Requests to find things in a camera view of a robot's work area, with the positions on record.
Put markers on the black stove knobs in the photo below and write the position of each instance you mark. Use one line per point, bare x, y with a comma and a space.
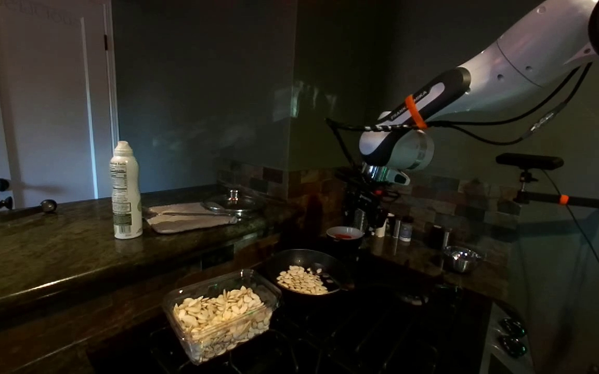
513, 334

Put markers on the folded light cloth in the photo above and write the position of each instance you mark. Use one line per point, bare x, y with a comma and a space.
186, 219

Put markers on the black gas stove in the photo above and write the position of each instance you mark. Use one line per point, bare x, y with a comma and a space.
353, 332

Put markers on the small spice jars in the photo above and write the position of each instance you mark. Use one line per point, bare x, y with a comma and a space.
399, 229

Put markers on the small metal bowl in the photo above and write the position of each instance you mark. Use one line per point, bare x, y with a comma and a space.
461, 257

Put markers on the white spray can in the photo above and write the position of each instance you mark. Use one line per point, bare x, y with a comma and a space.
125, 194

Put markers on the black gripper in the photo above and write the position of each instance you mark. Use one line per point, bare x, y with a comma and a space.
369, 199

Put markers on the black camera on stand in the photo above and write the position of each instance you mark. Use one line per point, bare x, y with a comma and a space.
528, 162

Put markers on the clear plastic popcorn container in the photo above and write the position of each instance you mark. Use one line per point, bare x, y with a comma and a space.
218, 322

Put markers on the black frying pan with popcorn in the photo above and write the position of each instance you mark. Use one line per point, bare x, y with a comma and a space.
302, 277

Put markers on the shiny metal dish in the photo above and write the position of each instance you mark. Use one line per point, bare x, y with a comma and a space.
227, 201

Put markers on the black bowl white inside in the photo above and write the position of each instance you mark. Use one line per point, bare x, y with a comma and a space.
344, 238

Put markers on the white door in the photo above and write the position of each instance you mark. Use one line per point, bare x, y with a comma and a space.
42, 96

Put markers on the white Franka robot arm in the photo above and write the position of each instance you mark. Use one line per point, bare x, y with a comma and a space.
520, 54

